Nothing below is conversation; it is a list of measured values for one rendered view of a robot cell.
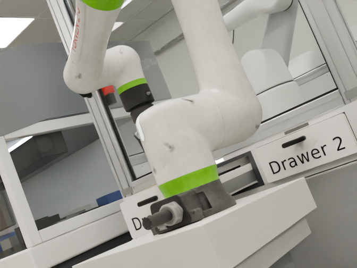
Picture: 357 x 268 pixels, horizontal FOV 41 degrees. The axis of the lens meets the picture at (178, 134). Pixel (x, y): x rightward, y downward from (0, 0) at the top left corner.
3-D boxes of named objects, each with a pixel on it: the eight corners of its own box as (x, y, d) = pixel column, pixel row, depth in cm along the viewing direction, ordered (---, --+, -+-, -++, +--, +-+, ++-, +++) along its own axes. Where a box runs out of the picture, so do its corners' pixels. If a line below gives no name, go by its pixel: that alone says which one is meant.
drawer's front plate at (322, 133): (358, 151, 125) (341, 112, 126) (268, 183, 144) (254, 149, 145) (360, 150, 127) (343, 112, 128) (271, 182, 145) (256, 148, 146)
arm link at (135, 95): (134, 84, 136) (155, 80, 143) (109, 100, 143) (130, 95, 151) (143, 103, 136) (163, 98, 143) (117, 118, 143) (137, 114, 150)
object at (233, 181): (202, 209, 125) (193, 187, 125) (138, 231, 141) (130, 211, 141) (273, 174, 156) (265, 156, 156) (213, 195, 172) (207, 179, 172)
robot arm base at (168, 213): (180, 231, 79) (167, 197, 80) (118, 252, 87) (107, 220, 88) (248, 198, 101) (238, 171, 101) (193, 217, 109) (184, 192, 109)
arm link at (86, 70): (134, 6, 114) (112, -27, 117) (90, 15, 108) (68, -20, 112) (107, 95, 143) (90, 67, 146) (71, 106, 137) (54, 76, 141)
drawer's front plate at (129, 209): (205, 215, 122) (189, 174, 123) (132, 239, 140) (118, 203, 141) (209, 213, 123) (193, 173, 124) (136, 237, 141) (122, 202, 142)
